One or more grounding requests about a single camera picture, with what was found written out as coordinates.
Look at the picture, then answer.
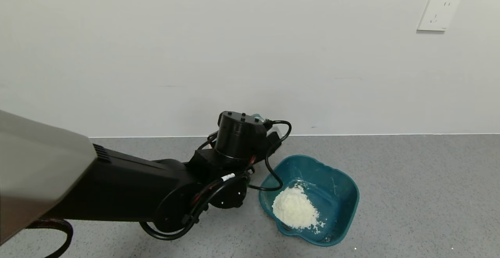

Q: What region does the white wall power outlet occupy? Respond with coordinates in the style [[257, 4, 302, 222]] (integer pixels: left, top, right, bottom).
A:
[[416, 0, 461, 32]]

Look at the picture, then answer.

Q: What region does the teal square plastic basin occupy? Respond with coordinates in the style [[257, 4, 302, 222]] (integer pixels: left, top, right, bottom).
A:
[[258, 155, 360, 247]]

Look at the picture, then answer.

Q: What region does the ribbed clear green cup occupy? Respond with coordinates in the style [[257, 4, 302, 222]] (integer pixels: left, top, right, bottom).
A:
[[251, 113, 282, 136]]

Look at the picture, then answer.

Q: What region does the black camera cable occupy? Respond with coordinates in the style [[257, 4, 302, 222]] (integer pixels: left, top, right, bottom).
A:
[[247, 120, 293, 192]]

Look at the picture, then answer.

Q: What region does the black arm cable white label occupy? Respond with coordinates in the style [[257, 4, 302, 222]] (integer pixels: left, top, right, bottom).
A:
[[139, 171, 251, 241]]

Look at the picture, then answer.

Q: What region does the black braided cable sleeve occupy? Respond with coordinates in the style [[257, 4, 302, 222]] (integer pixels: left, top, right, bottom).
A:
[[27, 219, 74, 258]]

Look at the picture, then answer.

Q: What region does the white powder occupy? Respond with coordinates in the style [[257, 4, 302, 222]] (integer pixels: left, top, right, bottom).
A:
[[272, 184, 326, 234]]

